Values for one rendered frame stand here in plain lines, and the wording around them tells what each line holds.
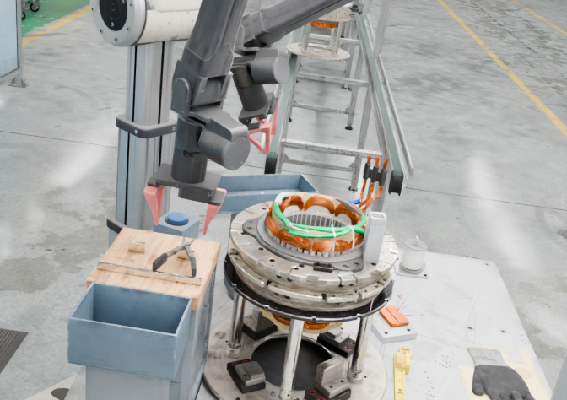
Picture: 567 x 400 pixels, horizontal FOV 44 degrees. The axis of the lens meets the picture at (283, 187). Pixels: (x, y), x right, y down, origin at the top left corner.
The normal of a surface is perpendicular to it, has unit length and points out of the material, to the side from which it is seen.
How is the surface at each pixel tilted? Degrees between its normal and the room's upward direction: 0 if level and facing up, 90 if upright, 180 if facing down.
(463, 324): 0
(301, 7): 73
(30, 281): 0
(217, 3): 91
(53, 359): 0
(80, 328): 90
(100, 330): 90
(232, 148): 93
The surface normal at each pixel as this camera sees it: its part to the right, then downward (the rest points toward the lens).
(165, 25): 0.68, 0.61
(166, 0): 0.75, 0.35
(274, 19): -0.44, -0.08
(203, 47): -0.54, 0.11
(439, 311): 0.12, -0.91
